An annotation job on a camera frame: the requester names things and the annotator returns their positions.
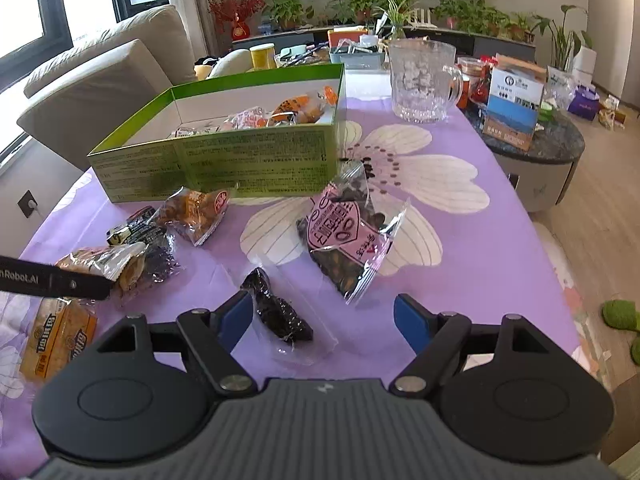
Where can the green slipper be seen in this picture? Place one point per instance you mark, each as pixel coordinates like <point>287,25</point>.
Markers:
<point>622,316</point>
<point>636,350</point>

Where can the row of potted plants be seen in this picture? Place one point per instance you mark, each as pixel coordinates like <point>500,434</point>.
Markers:
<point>465,15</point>

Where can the orange snack packet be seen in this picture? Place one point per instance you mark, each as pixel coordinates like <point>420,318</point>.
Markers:
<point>300,107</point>

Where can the purple gift bag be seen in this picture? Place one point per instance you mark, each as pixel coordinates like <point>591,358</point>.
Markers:
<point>584,104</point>

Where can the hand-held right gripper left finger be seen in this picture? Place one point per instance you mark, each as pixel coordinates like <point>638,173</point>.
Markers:
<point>235,315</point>

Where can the pink label seed bag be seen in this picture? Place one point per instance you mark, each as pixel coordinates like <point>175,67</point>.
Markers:
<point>345,240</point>

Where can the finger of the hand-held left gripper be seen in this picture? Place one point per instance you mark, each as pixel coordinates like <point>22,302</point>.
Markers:
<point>80,284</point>

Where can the beige sofa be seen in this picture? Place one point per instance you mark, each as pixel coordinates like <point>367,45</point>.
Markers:
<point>100,90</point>

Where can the blue white cardboard carton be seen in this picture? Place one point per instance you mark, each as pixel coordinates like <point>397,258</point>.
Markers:
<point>515,90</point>

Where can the purple floral tablecloth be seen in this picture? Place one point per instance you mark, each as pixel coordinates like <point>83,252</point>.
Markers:
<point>475,240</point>

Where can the wall socket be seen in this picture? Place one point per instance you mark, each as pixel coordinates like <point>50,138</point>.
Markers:
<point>28,204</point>

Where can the green cardboard box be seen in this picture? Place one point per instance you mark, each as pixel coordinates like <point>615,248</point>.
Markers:
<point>225,165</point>

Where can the red glossy bag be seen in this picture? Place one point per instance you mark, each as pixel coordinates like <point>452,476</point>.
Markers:
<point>481,85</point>

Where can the round white table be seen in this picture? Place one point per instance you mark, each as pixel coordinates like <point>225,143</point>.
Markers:
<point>367,85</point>

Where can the dark clothes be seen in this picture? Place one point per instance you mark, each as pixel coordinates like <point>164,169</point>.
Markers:
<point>206,61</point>

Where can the grey television cabinet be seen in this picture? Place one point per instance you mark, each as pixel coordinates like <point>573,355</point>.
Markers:
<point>295,40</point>

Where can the yellow cushion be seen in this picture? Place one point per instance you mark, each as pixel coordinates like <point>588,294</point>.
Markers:
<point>201,72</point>

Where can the dark packet yellow label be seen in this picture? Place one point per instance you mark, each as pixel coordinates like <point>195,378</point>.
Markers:
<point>145,237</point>

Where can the spider plant in vase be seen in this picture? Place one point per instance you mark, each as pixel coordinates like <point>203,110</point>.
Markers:
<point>397,17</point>

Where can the yellow cracker packet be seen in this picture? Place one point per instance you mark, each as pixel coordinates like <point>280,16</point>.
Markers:
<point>55,335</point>

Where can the tall leafy potted plant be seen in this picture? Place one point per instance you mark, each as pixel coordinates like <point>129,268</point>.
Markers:
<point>562,42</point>

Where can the orange tissue box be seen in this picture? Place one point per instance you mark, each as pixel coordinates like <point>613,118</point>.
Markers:
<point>334,39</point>

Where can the teal pouch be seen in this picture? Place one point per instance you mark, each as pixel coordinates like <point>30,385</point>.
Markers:
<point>292,52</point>

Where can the yellow can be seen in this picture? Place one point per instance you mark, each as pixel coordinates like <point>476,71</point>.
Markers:
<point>262,57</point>

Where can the red flower vase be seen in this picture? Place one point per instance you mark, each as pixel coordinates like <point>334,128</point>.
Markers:
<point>241,30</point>

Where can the orange label nut packet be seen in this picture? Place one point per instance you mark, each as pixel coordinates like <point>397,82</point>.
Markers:
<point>195,210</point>

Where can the clear glass pitcher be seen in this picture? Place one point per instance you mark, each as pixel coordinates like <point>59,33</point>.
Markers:
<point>420,85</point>

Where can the clear dark prune packet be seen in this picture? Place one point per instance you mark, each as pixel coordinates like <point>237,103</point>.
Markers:
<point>280,310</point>

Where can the clear brown pastry packet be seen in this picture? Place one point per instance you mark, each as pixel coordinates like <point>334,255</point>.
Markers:
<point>125,265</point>

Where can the dark round side table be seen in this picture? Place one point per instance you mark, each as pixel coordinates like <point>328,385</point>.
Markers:
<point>550,145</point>

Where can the blue-grey plastic basket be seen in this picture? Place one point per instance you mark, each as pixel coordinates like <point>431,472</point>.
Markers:
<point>357,59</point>

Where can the white air purifier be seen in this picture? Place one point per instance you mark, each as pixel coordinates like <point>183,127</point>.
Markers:
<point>585,65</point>

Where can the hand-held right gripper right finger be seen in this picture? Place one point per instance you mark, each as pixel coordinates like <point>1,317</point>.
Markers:
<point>410,315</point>

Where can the red white snack packet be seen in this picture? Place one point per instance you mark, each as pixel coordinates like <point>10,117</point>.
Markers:
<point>247,120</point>

